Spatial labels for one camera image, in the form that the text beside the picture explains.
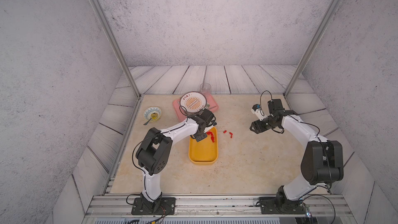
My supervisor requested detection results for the right aluminium frame post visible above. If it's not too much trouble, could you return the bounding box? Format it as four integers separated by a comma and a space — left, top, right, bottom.
283, 0, 342, 99

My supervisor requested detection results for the red sleeve cluster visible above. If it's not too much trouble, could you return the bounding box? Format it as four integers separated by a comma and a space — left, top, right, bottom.
206, 131, 215, 143

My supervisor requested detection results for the left aluminium frame post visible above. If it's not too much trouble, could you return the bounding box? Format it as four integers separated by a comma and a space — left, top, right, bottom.
89, 0, 141, 98

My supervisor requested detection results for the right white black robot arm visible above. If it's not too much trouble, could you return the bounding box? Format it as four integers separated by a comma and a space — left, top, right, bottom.
250, 99, 344, 203

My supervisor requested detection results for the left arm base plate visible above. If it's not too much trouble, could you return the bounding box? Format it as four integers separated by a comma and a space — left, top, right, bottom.
131, 197, 176, 215

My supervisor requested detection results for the pink plastic tray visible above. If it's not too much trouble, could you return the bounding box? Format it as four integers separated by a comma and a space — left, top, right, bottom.
173, 94, 218, 122

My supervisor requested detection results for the aluminium front rail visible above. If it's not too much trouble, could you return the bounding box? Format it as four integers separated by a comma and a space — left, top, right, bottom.
83, 194, 357, 224

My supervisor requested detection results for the white plate orange sunburst pattern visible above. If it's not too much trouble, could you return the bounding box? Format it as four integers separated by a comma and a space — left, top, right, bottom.
179, 91, 207, 113

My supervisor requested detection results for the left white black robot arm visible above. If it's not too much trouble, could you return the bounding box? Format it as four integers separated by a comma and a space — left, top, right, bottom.
132, 109, 217, 204

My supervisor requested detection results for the clear plastic cup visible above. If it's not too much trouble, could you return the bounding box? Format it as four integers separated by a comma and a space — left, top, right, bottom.
199, 83, 211, 97

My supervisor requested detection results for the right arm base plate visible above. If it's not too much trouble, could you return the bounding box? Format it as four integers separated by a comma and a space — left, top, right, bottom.
257, 197, 306, 215

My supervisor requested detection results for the small patterned bowl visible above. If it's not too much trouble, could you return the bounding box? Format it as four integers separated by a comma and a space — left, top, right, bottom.
143, 106, 162, 122

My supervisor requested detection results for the aluminium frame post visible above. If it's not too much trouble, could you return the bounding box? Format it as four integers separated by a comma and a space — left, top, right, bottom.
89, 0, 141, 98
283, 0, 342, 99

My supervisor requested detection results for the yellow plastic storage box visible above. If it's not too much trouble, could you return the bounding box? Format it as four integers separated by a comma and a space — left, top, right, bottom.
188, 127, 219, 165

